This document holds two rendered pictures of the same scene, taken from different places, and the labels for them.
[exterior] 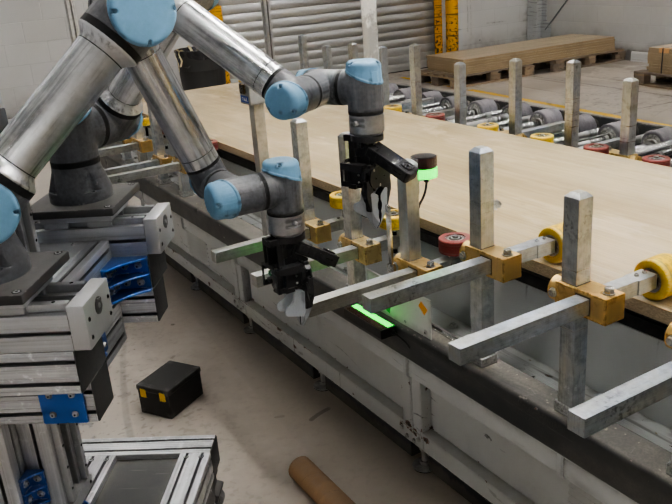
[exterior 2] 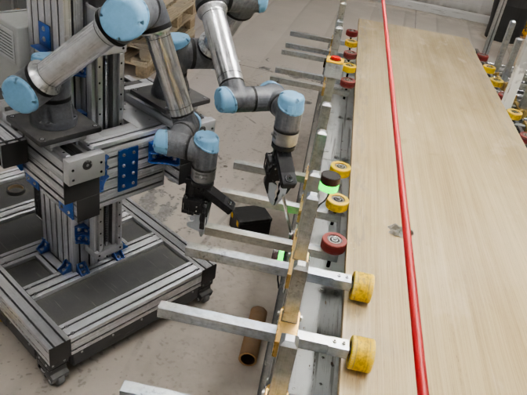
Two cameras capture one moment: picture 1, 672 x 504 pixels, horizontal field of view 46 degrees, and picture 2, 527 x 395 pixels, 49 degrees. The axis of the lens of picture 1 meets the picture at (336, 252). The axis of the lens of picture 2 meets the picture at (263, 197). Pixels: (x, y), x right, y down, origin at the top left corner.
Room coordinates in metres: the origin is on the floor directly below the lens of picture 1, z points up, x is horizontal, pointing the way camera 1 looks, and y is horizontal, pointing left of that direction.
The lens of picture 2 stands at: (0.36, -0.92, 1.95)
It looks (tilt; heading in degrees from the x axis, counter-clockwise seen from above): 32 degrees down; 34
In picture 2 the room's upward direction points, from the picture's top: 10 degrees clockwise
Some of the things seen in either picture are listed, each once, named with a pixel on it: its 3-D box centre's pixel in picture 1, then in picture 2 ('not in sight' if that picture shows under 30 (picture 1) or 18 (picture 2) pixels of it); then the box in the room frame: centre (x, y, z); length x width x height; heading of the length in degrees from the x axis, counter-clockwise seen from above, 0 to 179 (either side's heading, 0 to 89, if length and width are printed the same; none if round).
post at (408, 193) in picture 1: (410, 258); (302, 235); (1.73, -0.17, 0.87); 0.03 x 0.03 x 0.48; 30
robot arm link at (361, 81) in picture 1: (363, 86); (288, 111); (1.66, -0.08, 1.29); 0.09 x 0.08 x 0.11; 62
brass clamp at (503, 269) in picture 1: (489, 259); (297, 267); (1.49, -0.31, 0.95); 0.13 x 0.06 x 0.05; 30
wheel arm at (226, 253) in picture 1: (285, 238); (287, 175); (2.08, 0.14, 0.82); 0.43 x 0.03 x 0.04; 120
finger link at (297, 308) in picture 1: (296, 309); (195, 226); (1.51, 0.09, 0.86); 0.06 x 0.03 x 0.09; 120
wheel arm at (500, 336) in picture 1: (566, 309); (259, 329); (1.23, -0.39, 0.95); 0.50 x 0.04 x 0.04; 120
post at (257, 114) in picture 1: (263, 175); (321, 125); (2.39, 0.21, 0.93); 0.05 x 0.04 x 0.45; 30
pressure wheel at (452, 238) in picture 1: (455, 258); (331, 252); (1.75, -0.28, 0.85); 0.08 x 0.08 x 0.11
